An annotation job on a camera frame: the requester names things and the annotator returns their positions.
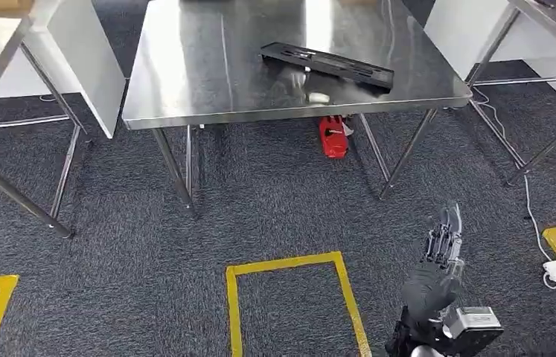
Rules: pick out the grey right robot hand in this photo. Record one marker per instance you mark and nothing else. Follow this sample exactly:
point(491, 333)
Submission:
point(428, 293)

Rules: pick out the long black metal tray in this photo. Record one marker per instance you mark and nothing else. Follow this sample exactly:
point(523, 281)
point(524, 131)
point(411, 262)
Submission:
point(327, 61)

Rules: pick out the red box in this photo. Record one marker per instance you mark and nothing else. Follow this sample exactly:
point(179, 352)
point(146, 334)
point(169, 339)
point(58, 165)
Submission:
point(333, 140)

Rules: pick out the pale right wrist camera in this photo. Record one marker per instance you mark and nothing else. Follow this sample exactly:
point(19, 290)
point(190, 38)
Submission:
point(475, 327)

